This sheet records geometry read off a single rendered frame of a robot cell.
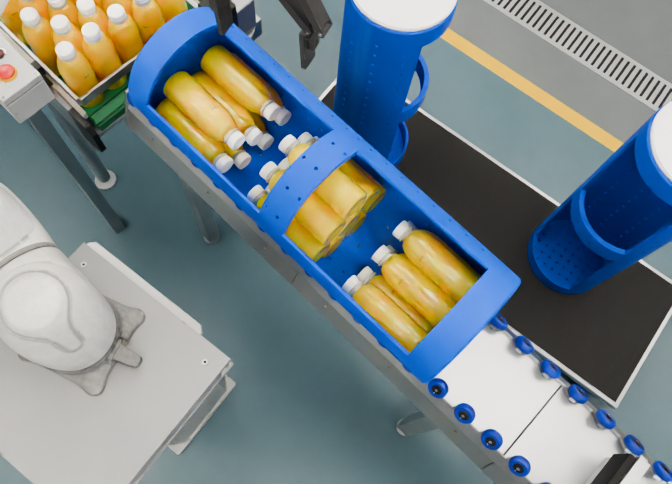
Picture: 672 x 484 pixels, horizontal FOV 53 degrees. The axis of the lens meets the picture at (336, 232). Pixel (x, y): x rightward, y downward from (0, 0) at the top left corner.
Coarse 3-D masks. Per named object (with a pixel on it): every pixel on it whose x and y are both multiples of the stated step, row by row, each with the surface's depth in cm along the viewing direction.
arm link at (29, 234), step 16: (0, 192) 113; (0, 208) 110; (16, 208) 115; (0, 224) 109; (16, 224) 112; (32, 224) 117; (0, 240) 110; (16, 240) 112; (32, 240) 115; (48, 240) 118; (0, 256) 111; (16, 256) 112
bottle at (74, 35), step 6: (72, 24) 154; (72, 30) 153; (78, 30) 155; (54, 36) 153; (60, 36) 152; (66, 36) 153; (72, 36) 153; (78, 36) 154; (54, 42) 154; (72, 42) 154; (78, 42) 155; (78, 48) 156; (84, 54) 159
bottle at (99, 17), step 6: (96, 6) 155; (78, 12) 155; (96, 12) 155; (102, 12) 156; (78, 18) 155; (84, 18) 154; (90, 18) 154; (96, 18) 155; (102, 18) 156; (78, 24) 157; (102, 24) 157; (102, 30) 158
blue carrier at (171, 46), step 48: (144, 48) 136; (192, 48) 149; (240, 48) 138; (144, 96) 140; (288, 96) 153; (336, 144) 131; (240, 192) 136; (288, 192) 129; (288, 240) 133; (384, 240) 152; (336, 288) 131; (480, 288) 122; (384, 336) 129; (432, 336) 122
